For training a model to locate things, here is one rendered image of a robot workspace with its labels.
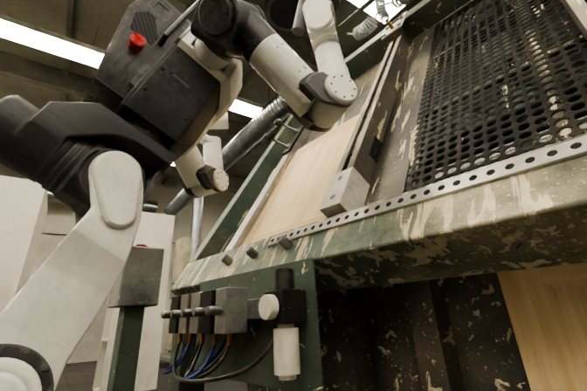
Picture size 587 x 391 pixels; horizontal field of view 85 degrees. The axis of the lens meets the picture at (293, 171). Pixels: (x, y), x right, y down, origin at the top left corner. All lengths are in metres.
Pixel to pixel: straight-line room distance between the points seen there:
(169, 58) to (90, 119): 0.20
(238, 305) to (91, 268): 0.30
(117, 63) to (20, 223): 2.46
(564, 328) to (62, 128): 0.91
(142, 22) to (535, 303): 0.94
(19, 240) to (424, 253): 2.85
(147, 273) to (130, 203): 0.56
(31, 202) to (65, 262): 2.53
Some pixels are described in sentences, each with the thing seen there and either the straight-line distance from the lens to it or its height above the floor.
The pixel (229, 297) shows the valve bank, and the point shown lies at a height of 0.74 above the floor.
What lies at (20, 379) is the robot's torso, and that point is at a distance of 0.59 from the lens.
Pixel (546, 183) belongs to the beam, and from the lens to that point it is 0.52.
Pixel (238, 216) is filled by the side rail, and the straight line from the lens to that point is 1.43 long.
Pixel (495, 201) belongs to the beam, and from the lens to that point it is 0.52.
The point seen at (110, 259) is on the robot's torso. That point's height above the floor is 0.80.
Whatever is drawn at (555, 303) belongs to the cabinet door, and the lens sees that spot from 0.73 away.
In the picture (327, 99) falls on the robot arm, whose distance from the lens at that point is 0.68.
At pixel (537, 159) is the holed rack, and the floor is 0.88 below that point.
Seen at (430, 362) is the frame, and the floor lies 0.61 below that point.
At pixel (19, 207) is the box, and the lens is 3.15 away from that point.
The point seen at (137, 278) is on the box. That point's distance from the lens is 1.16.
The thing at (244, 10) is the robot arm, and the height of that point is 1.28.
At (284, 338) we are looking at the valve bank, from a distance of 0.66.
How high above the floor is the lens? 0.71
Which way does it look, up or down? 24 degrees up
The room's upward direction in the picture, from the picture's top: 3 degrees counter-clockwise
